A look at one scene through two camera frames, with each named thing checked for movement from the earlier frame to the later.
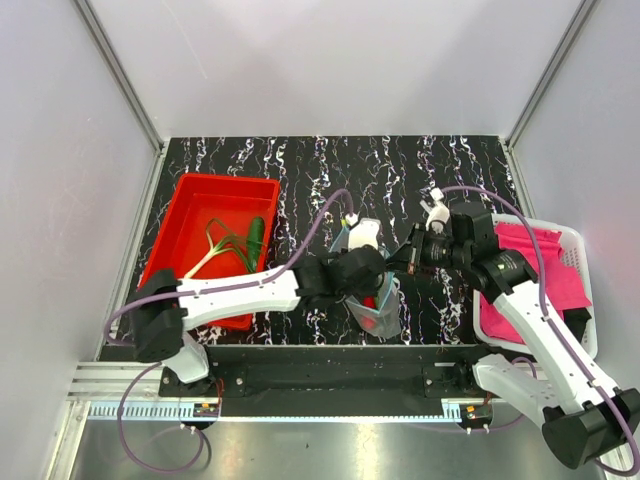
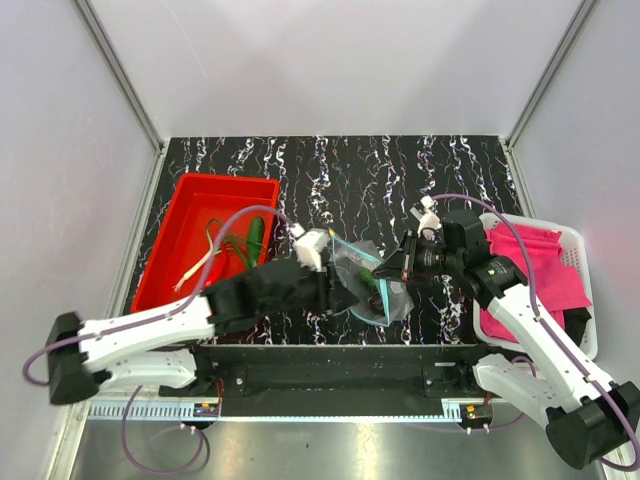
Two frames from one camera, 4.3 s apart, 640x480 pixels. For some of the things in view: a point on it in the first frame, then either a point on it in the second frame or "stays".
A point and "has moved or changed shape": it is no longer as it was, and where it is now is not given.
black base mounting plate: x=333 y=381 stays
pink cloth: x=562 y=287 stays
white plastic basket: x=573 y=252 stays
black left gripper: x=368 y=287 -> x=330 y=295
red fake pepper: x=369 y=322 -> x=217 y=269
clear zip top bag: x=377 y=310 has moved or changed shape
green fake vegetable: x=255 y=243 stays
